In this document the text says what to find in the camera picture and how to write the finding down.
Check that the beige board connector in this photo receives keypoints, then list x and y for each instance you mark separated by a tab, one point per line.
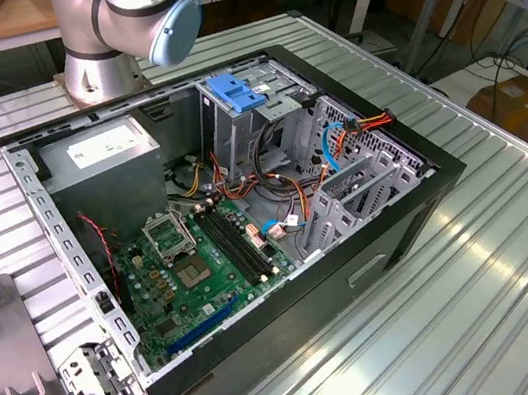
255	238

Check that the grey power supply box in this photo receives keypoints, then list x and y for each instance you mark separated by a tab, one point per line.
104	183

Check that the silver optical drive cage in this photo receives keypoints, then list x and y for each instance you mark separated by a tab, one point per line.
228	137

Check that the green motherboard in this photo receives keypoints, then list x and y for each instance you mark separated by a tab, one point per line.
220	296

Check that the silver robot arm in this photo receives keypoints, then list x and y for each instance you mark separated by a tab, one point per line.
97	78

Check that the CPU socket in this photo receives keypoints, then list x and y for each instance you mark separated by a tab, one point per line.
193	272

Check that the blue plastic drive latch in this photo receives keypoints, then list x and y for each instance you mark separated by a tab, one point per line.
231	94

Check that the blue expansion slot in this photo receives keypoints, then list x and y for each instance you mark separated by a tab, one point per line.
204	326

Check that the silver disk bay cage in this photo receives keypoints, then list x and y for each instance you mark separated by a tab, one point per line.
413	163

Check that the black RAM slot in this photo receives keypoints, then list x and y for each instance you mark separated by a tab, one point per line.
243	241
235	243
250	240
227	244

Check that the black PC case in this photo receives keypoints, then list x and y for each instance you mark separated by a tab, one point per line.
292	335

